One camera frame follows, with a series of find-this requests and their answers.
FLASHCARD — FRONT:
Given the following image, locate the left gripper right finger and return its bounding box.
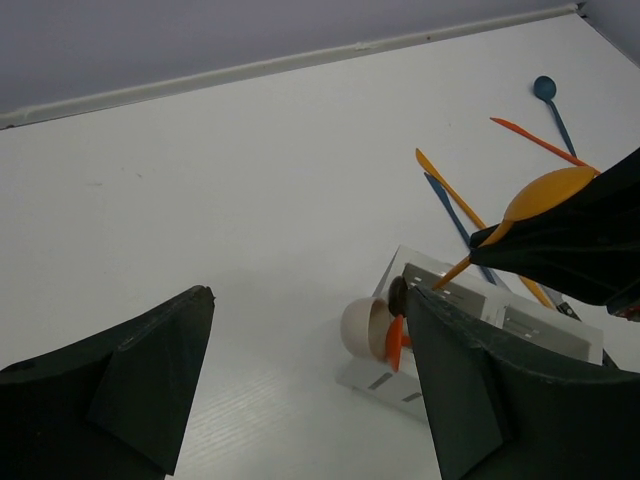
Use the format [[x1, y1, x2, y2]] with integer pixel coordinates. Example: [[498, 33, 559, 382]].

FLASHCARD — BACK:
[[405, 285, 640, 480]]

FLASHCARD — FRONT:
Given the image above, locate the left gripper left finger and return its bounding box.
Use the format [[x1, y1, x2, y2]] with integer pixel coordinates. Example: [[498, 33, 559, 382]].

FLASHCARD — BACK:
[[1, 285, 215, 479]]

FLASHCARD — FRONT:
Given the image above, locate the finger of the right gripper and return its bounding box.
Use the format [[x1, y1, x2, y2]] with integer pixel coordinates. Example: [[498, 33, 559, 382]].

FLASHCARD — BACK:
[[469, 151, 639, 306]]

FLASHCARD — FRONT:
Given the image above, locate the yellow-orange spoon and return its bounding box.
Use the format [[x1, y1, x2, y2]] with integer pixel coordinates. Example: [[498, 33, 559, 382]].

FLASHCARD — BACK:
[[433, 166, 600, 290]]

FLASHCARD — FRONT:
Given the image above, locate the red-orange spoon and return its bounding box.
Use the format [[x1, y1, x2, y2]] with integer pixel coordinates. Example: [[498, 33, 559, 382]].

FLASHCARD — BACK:
[[385, 315, 413, 373]]

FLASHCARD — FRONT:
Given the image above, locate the brown spoon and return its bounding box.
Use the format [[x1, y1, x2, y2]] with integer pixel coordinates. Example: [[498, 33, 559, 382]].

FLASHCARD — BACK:
[[388, 276, 409, 317]]

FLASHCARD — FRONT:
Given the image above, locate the beige spoon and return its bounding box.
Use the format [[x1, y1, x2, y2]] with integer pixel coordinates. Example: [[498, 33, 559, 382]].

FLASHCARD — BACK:
[[340, 297, 392, 362]]

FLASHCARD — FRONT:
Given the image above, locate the white utensil caddy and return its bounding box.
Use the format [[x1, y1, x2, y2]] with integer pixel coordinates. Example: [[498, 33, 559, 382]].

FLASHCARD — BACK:
[[337, 246, 604, 421]]

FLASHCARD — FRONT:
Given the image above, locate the red-orange knife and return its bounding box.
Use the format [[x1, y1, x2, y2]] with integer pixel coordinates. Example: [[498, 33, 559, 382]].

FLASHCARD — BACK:
[[490, 117, 589, 167]]

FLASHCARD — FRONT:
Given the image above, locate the orange knife upper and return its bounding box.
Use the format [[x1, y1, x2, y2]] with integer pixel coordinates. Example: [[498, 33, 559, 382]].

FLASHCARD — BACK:
[[415, 148, 554, 309]]

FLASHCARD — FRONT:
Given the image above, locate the dark blue spoon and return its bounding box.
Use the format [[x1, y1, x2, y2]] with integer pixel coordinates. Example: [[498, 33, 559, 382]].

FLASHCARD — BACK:
[[533, 75, 576, 157]]

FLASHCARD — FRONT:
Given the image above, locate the blue knife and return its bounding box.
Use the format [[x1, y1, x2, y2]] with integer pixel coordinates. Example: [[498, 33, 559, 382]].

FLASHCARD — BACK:
[[423, 172, 499, 286]]

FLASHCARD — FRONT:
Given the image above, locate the dark handle steel knife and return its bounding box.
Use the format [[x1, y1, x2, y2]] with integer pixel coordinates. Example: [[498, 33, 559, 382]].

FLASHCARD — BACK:
[[540, 285, 580, 321]]

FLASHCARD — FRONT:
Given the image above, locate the aluminium table frame rail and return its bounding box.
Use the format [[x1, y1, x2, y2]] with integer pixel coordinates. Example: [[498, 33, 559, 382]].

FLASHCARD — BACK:
[[1, 3, 580, 130]]

